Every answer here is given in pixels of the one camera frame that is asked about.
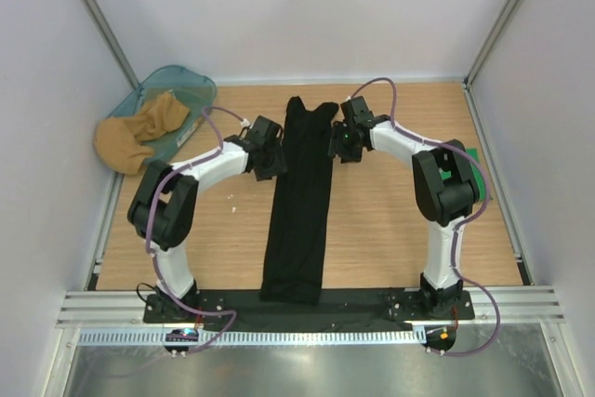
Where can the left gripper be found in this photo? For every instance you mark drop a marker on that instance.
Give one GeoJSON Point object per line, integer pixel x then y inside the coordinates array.
{"type": "Point", "coordinates": [278, 166]}

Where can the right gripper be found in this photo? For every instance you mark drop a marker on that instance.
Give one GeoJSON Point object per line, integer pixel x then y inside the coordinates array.
{"type": "Point", "coordinates": [338, 128]}

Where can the green tank top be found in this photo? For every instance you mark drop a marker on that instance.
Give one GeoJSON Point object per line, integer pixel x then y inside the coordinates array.
{"type": "Point", "coordinates": [476, 174]}

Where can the black tank top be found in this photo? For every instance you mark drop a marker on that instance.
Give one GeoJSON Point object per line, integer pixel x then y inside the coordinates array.
{"type": "Point", "coordinates": [294, 258]}

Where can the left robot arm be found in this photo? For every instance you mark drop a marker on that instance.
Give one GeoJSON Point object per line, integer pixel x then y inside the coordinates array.
{"type": "Point", "coordinates": [162, 211]}

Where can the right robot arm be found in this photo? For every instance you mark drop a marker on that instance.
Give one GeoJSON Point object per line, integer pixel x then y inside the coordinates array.
{"type": "Point", "coordinates": [445, 190]}

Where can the tan tank top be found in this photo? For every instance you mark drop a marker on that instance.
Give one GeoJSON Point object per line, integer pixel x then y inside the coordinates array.
{"type": "Point", "coordinates": [119, 141]}

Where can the blue plastic basket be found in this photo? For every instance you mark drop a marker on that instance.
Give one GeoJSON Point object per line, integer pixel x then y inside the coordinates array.
{"type": "Point", "coordinates": [193, 90]}

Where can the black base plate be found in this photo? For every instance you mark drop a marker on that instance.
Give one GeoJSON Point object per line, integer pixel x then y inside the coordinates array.
{"type": "Point", "coordinates": [338, 310]}

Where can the white slotted cable duct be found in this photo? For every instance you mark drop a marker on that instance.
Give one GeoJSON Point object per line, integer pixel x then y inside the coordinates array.
{"type": "Point", "coordinates": [184, 337]}

